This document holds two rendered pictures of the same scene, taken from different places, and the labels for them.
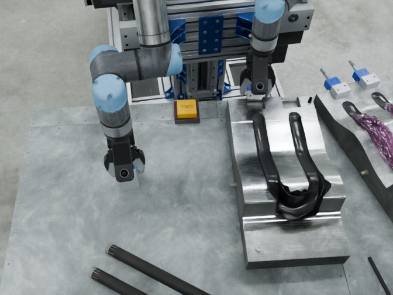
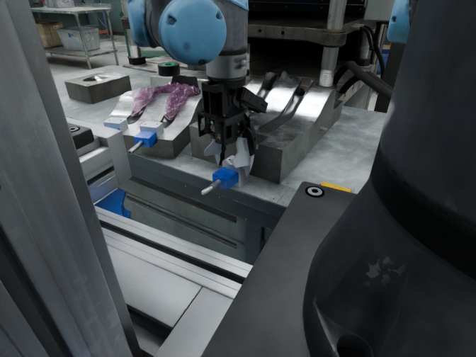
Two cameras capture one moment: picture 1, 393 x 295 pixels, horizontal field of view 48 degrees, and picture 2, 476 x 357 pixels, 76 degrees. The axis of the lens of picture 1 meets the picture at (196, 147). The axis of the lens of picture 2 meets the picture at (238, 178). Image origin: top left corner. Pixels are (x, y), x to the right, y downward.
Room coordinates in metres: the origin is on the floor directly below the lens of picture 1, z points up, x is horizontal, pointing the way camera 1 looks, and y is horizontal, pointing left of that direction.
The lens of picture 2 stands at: (1.40, 0.18, 1.19)
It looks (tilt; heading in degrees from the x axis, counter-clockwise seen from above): 33 degrees down; 216
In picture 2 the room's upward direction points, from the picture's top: straight up
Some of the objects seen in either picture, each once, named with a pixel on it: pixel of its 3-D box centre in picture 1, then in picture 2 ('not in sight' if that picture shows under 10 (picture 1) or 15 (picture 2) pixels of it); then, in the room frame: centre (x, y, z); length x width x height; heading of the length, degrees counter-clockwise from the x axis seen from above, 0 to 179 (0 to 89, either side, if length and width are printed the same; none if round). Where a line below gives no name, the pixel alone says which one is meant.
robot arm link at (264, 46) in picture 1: (262, 38); (227, 65); (0.95, -0.18, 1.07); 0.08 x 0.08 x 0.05
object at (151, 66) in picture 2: not in sight; (249, 68); (-0.19, -0.91, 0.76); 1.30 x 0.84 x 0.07; 95
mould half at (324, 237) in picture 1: (282, 171); (277, 113); (0.64, -0.24, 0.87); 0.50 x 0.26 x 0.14; 5
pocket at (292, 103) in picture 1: (289, 105); not in sight; (0.87, -0.28, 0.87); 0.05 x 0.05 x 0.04; 5
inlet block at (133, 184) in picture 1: (126, 165); not in sight; (0.67, 0.20, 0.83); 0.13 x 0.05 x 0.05; 12
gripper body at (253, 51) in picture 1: (259, 57); (224, 109); (0.96, -0.18, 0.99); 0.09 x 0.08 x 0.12; 178
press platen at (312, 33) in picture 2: not in sight; (253, 33); (-0.20, -0.89, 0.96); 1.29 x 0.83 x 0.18; 95
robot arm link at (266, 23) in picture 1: (268, 15); (223, 17); (0.95, -0.19, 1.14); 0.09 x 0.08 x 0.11; 149
